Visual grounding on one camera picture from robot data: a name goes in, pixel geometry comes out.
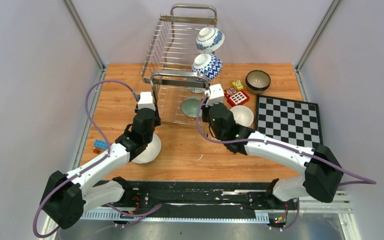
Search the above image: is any red calculator toy block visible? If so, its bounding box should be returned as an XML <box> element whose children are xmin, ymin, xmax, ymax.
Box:
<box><xmin>227</xmin><ymin>90</ymin><xmax>250</xmax><ymax>107</ymax></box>

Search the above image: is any cream bowl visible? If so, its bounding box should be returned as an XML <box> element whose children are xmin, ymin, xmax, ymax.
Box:
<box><xmin>230</xmin><ymin>105</ymin><xmax>254</xmax><ymax>127</ymax></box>

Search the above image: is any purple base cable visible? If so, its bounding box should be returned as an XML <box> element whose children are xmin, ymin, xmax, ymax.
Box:
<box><xmin>267</xmin><ymin>198</ymin><xmax>302</xmax><ymax>232</ymax></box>
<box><xmin>107</xmin><ymin>202</ymin><xmax>164</xmax><ymax>229</ymax></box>

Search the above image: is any small celadon cup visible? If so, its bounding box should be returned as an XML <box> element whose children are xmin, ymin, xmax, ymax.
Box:
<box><xmin>180</xmin><ymin>96</ymin><xmax>201</xmax><ymax>118</ymax></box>
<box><xmin>188</xmin><ymin>87</ymin><xmax>205</xmax><ymax>94</ymax></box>

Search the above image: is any dark blue floral bowl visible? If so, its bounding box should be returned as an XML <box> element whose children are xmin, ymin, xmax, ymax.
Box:
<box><xmin>245</xmin><ymin>70</ymin><xmax>271</xmax><ymax>90</ymax></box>

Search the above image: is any blue orange toy car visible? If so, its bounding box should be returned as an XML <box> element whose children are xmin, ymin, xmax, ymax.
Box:
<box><xmin>92</xmin><ymin>139</ymin><xmax>108</xmax><ymax>154</ymax></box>

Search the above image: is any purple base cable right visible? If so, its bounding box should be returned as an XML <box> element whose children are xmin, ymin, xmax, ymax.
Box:
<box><xmin>267</xmin><ymin>198</ymin><xmax>302</xmax><ymax>232</ymax></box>

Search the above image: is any blue white patterned bowl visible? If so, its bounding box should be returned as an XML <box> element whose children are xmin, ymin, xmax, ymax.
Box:
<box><xmin>191</xmin><ymin>53</ymin><xmax>223</xmax><ymax>81</ymax></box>

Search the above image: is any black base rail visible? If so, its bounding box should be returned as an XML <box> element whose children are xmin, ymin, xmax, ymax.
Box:
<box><xmin>51</xmin><ymin>180</ymin><xmax>352</xmax><ymax>229</ymax></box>

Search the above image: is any white blue floral bowl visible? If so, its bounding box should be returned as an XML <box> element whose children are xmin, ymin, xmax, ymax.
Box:
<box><xmin>195</xmin><ymin>26</ymin><xmax>226</xmax><ymax>54</ymax></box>

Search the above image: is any yellow owl toy block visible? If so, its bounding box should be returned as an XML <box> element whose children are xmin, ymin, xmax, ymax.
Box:
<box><xmin>230</xmin><ymin>80</ymin><xmax>245</xmax><ymax>92</ymax></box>

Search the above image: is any pink brown bowl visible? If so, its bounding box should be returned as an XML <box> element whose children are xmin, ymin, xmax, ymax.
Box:
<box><xmin>246</xmin><ymin>86</ymin><xmax>267</xmax><ymax>95</ymax></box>

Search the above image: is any black white checkerboard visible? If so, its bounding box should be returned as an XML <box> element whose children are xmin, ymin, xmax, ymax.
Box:
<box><xmin>254</xmin><ymin>95</ymin><xmax>324</xmax><ymax>149</ymax></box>

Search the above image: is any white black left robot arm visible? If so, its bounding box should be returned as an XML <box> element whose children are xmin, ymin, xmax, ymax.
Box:
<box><xmin>40</xmin><ymin>107</ymin><xmax>161</xmax><ymax>229</ymax></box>

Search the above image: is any steel two-tier dish rack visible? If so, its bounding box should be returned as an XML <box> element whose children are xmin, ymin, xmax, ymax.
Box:
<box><xmin>141</xmin><ymin>3</ymin><xmax>218</xmax><ymax>127</ymax></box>

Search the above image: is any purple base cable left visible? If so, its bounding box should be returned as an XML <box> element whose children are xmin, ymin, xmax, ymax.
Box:
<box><xmin>107</xmin><ymin>202</ymin><xmax>164</xmax><ymax>229</ymax></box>

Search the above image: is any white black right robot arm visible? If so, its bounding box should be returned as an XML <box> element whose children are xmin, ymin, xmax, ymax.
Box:
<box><xmin>201</xmin><ymin>103</ymin><xmax>343</xmax><ymax>209</ymax></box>

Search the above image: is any red owl toy block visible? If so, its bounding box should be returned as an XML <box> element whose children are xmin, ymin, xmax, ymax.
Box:
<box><xmin>224</xmin><ymin>86</ymin><xmax>237</xmax><ymax>98</ymax></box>

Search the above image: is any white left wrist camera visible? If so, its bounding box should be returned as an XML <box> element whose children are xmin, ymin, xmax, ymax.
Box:
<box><xmin>137</xmin><ymin>91</ymin><xmax>157</xmax><ymax>111</ymax></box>

